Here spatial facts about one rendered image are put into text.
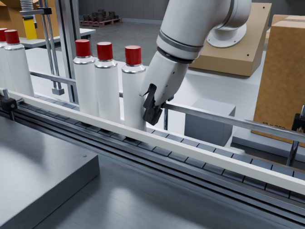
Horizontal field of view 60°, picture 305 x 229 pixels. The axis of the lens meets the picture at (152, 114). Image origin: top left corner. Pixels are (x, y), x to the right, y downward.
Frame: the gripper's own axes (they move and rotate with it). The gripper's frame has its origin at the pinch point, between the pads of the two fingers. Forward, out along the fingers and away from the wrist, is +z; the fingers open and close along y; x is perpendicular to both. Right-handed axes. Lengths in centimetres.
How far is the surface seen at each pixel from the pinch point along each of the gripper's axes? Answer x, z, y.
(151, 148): 4.0, 5.2, 3.6
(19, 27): -178, 73, -100
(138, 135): 0.3, 3.5, 4.3
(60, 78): -31.0, 9.5, -3.2
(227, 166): 18.7, -2.6, 4.4
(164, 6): -369, 177, -759
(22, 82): -40.9, 14.8, 1.4
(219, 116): 12.5, -6.3, -3.0
